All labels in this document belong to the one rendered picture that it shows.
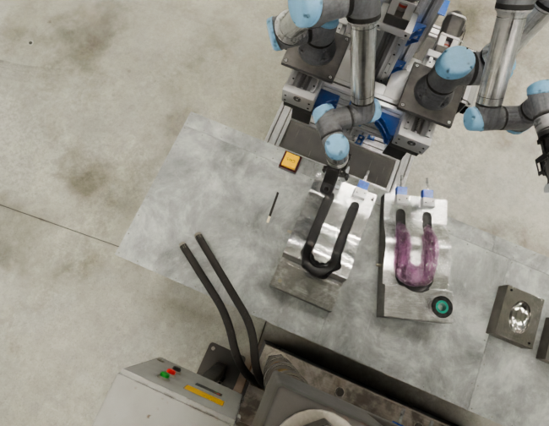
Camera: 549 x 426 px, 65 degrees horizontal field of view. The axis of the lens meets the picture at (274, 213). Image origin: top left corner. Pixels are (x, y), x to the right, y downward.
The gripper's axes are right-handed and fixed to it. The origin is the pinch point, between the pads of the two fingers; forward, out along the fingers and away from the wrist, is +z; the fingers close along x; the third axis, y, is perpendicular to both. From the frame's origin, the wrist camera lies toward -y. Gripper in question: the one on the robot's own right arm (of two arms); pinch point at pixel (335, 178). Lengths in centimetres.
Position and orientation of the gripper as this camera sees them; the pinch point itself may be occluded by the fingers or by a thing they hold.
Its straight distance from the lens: 171.5
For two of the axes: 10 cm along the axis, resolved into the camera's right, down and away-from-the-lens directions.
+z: 1.5, 1.8, 9.7
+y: 3.9, -9.2, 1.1
